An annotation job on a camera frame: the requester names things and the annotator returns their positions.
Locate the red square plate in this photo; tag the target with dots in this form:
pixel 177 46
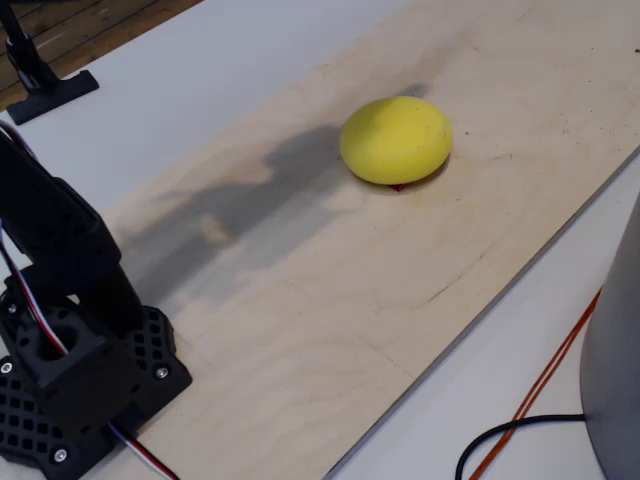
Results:
pixel 398 188

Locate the yellow foam ball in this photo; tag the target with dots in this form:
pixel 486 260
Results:
pixel 395 140

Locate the light plywood board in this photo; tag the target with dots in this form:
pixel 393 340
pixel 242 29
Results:
pixel 350 300

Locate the black robot arm with base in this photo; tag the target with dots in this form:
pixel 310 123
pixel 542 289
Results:
pixel 50 225

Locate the black camera stand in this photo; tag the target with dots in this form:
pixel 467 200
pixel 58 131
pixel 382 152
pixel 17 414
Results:
pixel 45 92

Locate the large grey round container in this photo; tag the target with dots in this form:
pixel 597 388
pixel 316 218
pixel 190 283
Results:
pixel 617 350

